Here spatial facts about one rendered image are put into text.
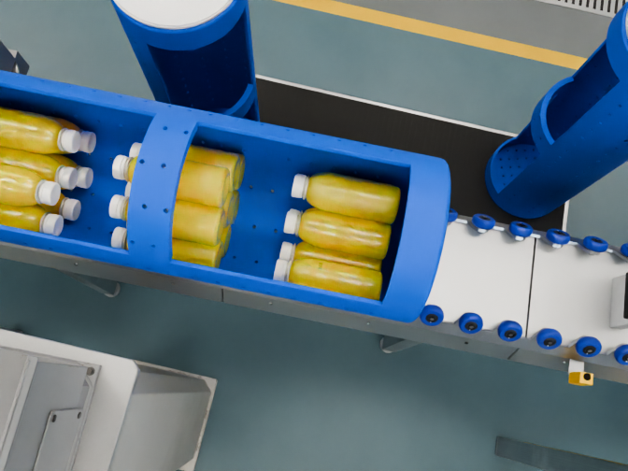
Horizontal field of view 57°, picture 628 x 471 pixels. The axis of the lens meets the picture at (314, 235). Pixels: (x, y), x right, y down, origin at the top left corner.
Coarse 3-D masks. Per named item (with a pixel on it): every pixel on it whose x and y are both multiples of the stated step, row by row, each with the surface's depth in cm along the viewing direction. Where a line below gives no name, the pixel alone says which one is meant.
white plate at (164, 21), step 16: (128, 0) 116; (144, 0) 116; (160, 0) 116; (176, 0) 116; (192, 0) 116; (208, 0) 116; (224, 0) 117; (144, 16) 115; (160, 16) 115; (176, 16) 115; (192, 16) 115; (208, 16) 116
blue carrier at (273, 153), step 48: (0, 96) 108; (48, 96) 106; (96, 96) 93; (96, 144) 112; (144, 144) 87; (240, 144) 108; (288, 144) 105; (336, 144) 93; (96, 192) 113; (144, 192) 86; (240, 192) 113; (288, 192) 113; (432, 192) 88; (0, 240) 97; (48, 240) 92; (96, 240) 107; (144, 240) 89; (240, 240) 112; (288, 240) 113; (432, 240) 86; (240, 288) 96; (288, 288) 92; (384, 288) 109
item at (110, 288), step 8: (64, 272) 164; (72, 272) 161; (80, 280) 176; (88, 280) 174; (96, 280) 181; (104, 280) 187; (112, 280) 196; (96, 288) 188; (104, 288) 189; (112, 288) 197; (120, 288) 204; (112, 296) 203
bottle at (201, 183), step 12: (132, 168) 93; (192, 168) 93; (204, 168) 94; (216, 168) 94; (180, 180) 93; (192, 180) 93; (204, 180) 92; (216, 180) 93; (228, 180) 97; (180, 192) 93; (192, 192) 93; (204, 192) 93; (216, 192) 93; (204, 204) 95; (216, 204) 94
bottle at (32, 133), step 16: (0, 112) 99; (16, 112) 100; (0, 128) 99; (16, 128) 99; (32, 128) 99; (48, 128) 99; (64, 128) 101; (0, 144) 101; (16, 144) 100; (32, 144) 99; (48, 144) 100
